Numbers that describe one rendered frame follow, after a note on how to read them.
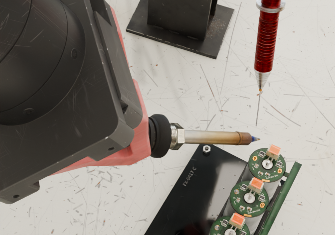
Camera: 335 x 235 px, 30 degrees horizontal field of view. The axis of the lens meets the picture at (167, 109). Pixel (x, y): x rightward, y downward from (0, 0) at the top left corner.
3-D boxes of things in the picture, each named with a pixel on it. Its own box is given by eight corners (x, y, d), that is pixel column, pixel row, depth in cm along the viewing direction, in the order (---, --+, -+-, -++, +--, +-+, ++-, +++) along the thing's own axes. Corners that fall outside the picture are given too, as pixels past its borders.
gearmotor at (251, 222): (213, 233, 43) (224, 203, 39) (229, 205, 45) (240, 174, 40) (245, 251, 43) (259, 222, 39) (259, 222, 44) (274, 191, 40)
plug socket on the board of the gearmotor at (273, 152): (263, 158, 41) (265, 153, 41) (268, 148, 42) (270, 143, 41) (274, 163, 41) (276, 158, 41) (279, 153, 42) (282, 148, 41)
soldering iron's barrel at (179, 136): (238, 135, 39) (151, 132, 36) (251, 122, 38) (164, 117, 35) (246, 155, 39) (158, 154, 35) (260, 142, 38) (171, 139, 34)
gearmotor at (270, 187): (231, 201, 45) (243, 169, 41) (245, 175, 46) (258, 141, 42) (261, 218, 44) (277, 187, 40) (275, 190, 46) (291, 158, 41)
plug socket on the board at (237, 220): (226, 226, 38) (228, 222, 38) (233, 215, 39) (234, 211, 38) (238, 233, 38) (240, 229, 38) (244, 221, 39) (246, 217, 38)
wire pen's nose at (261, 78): (266, 81, 38) (269, 61, 37) (272, 92, 38) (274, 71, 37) (249, 83, 38) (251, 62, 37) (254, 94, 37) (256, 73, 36)
